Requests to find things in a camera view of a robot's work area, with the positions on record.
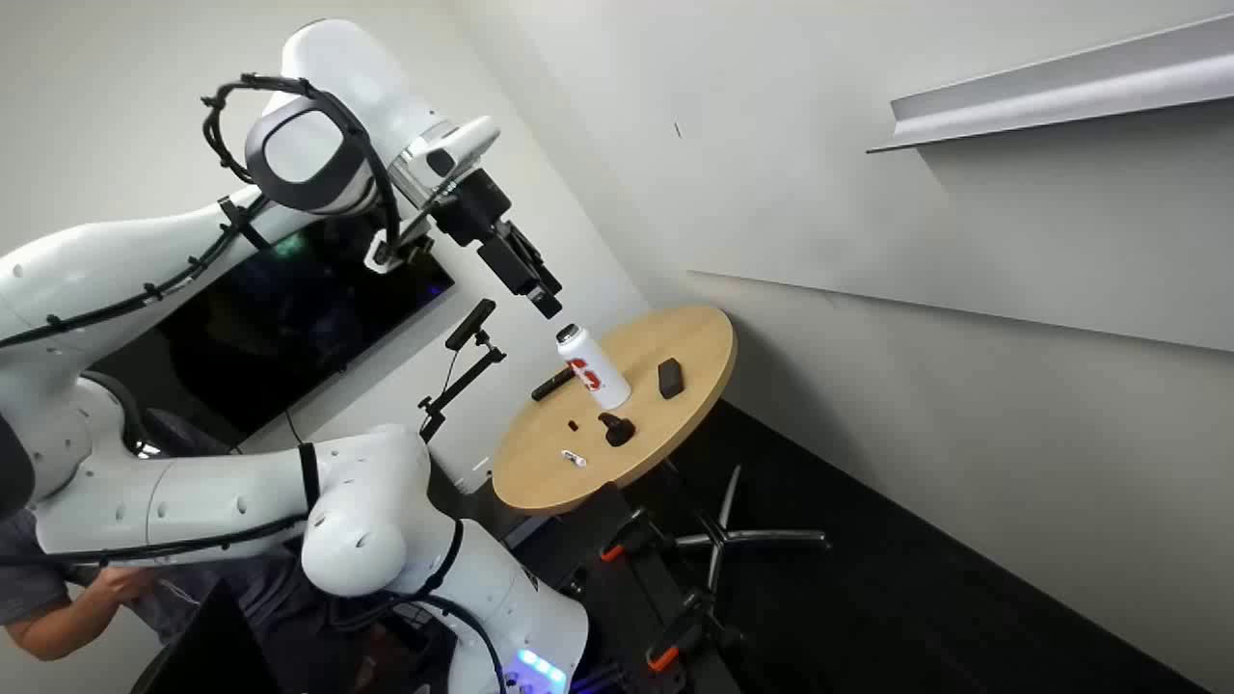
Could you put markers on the white whiteboard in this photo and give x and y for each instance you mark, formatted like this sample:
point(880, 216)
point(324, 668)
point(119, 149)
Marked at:
point(1029, 232)

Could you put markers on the person's right hand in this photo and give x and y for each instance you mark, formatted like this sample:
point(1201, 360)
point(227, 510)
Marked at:
point(124, 583)

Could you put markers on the black laptop lid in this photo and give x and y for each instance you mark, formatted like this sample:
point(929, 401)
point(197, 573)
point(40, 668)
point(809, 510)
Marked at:
point(213, 655)

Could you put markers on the round wooden table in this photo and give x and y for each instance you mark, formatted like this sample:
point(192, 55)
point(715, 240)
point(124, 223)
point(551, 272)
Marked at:
point(542, 475)

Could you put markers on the black TV monitor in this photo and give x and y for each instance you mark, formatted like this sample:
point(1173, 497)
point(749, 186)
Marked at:
point(282, 333)

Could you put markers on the white metal water bottle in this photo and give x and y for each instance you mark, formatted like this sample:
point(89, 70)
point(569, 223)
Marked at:
point(594, 372)

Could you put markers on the silver whiteboard tray holder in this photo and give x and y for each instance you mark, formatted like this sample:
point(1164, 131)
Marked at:
point(1055, 99)

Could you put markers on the black office chair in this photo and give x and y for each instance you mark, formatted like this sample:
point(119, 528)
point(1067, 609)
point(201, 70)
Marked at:
point(724, 538)

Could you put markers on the person's right forearm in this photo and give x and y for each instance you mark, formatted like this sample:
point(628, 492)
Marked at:
point(61, 632)

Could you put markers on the black camera on tripod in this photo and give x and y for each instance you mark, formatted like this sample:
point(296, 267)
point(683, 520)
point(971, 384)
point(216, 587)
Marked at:
point(471, 326)

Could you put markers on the black whiteboard duster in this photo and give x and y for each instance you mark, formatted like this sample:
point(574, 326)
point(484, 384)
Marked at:
point(669, 379)

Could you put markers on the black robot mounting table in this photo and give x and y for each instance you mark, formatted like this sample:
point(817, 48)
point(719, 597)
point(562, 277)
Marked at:
point(605, 604)

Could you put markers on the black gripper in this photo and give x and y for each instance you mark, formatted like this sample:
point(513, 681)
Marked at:
point(495, 223)

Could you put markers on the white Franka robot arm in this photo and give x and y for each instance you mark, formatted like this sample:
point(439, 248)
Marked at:
point(156, 487)

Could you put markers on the person in gray shirt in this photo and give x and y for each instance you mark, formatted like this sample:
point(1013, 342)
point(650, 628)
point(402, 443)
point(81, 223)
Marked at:
point(34, 563)

